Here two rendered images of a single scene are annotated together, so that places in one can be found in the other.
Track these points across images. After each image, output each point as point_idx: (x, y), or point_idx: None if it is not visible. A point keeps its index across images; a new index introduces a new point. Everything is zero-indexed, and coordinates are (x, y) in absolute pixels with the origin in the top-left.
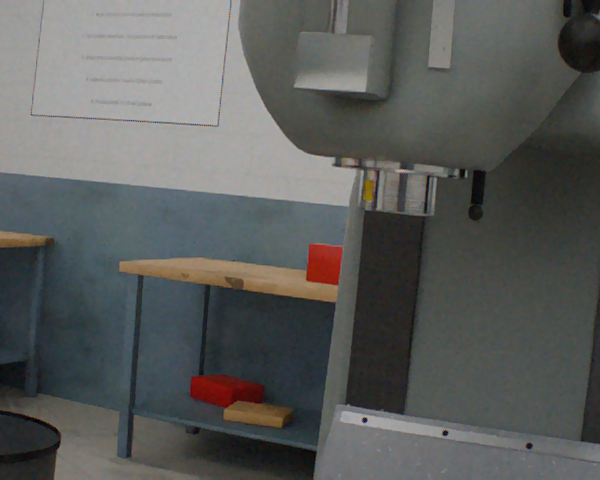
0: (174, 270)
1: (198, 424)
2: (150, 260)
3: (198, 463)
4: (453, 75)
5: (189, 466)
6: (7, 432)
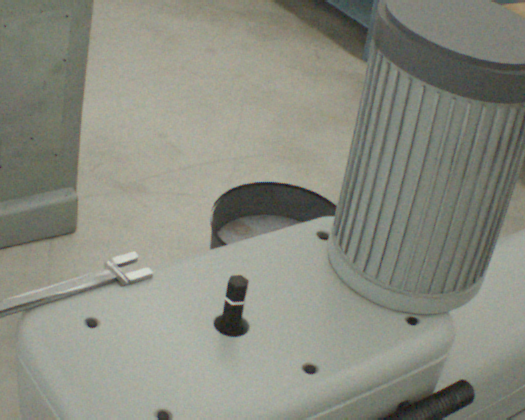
0: None
1: None
2: None
3: None
4: None
5: (523, 172)
6: (324, 213)
